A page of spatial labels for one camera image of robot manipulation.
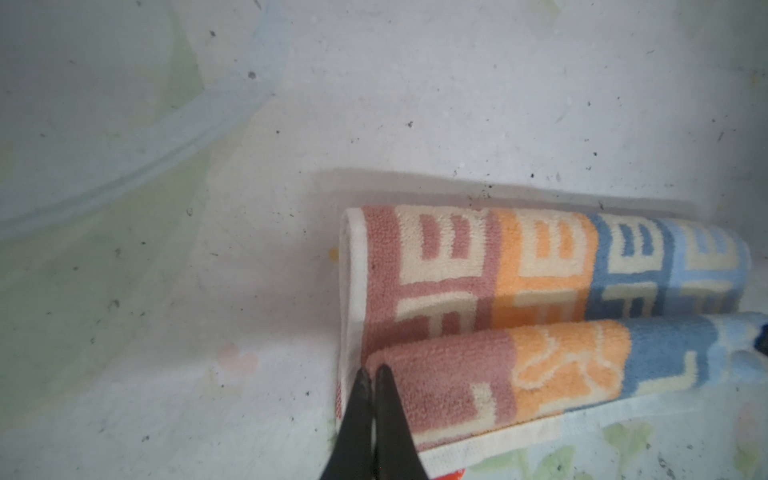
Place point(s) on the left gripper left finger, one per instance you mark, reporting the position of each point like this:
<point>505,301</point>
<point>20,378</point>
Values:
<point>352,455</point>

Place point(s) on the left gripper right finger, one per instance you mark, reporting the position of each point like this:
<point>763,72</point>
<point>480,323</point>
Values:
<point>395,454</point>

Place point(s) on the multicolour striped letter towel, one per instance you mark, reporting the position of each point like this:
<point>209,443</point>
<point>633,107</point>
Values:
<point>505,327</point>

